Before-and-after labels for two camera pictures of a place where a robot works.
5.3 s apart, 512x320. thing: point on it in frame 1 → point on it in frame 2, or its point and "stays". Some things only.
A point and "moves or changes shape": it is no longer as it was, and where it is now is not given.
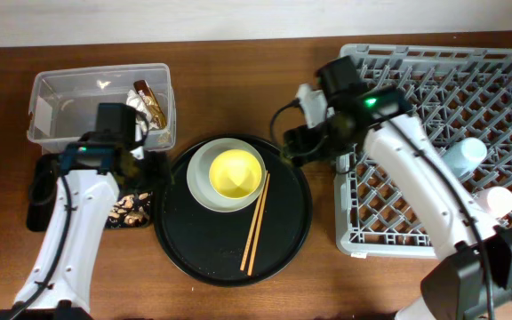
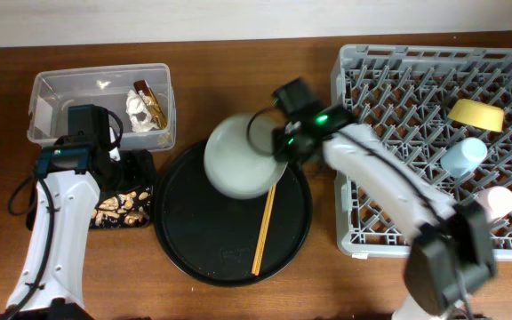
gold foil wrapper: x=158 y=118 stays
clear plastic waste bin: x=64 y=102 stays
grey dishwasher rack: x=455 y=92 stays
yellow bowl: x=235 y=173 → x=478 y=114
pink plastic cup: x=497 y=201 stays
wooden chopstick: x=259 y=227 moves or changes shape
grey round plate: x=198 y=175 → x=233 y=167
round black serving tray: x=210 y=244 stays
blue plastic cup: x=465 y=156 stays
